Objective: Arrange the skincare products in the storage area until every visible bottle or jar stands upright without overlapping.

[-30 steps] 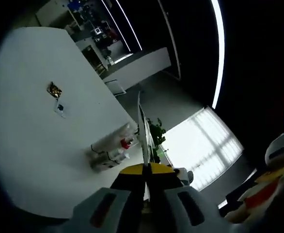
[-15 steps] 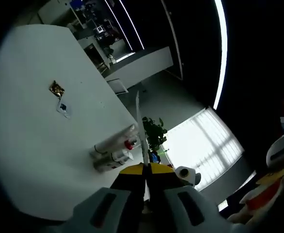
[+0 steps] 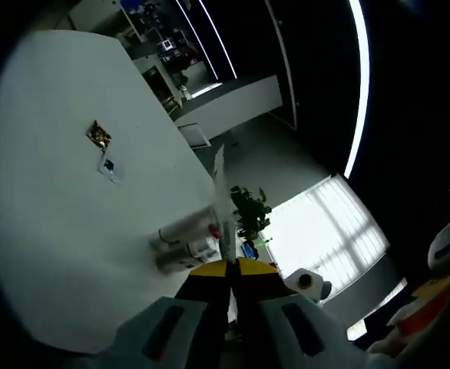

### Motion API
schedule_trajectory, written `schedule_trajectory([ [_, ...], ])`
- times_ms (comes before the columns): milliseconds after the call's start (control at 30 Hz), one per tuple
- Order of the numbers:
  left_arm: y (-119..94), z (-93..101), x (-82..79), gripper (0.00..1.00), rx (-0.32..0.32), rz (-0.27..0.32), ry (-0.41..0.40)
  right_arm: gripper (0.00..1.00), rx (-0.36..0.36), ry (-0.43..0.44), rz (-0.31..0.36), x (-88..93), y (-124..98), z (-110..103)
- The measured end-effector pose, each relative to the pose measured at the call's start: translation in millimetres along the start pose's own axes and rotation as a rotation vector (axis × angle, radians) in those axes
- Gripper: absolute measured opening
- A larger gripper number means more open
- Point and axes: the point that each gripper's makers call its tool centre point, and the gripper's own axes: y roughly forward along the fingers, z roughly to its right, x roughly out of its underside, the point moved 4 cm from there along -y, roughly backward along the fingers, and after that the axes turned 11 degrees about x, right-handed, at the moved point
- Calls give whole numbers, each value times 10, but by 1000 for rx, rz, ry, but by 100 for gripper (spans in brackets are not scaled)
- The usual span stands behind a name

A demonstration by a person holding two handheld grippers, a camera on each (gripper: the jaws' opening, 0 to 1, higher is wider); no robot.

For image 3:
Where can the blue packet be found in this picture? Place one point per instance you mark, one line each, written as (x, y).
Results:
(249, 251)

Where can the white skincare tube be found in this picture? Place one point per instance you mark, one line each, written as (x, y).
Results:
(184, 228)

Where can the red collar skincare pump bottle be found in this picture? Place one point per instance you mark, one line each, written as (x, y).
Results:
(214, 230)

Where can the white chest-worn device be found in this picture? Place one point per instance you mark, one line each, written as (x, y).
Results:
(445, 234)

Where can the dark green skincare pouch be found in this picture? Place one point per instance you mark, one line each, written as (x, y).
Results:
(223, 207)

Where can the wide ceiling light strip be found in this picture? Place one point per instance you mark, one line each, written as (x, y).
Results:
(366, 84)

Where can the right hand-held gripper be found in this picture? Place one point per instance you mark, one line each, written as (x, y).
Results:
(313, 290)

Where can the potted green plant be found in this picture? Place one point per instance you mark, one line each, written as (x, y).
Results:
(250, 211)

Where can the gold skincare sachet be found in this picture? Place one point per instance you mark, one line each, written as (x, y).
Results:
(99, 135)

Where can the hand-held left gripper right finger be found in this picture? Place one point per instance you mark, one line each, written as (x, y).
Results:
(263, 330)

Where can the white chair back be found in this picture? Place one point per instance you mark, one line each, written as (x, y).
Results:
(194, 135)

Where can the large bright window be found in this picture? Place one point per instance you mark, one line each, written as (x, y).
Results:
(325, 230)

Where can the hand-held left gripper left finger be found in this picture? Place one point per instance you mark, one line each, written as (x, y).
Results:
(186, 326)

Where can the clear skincare sachet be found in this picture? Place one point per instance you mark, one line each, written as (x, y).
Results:
(110, 166)

